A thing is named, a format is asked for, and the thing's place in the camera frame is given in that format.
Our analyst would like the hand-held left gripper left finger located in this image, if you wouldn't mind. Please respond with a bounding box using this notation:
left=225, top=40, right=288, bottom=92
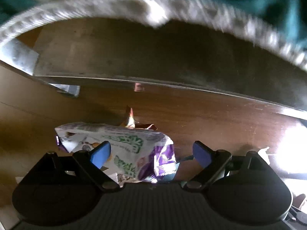
left=44, top=141, right=121, bottom=192

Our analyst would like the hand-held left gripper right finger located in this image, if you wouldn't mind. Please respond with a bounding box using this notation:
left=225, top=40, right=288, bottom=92
left=186, top=141, right=268, bottom=190

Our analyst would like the white purple snack packet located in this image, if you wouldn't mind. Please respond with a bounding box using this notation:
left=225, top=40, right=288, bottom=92
left=55, top=122, right=178, bottom=188

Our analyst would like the gold foil wrapper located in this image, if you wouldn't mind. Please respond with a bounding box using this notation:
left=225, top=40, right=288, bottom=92
left=119, top=105, right=158, bottom=131

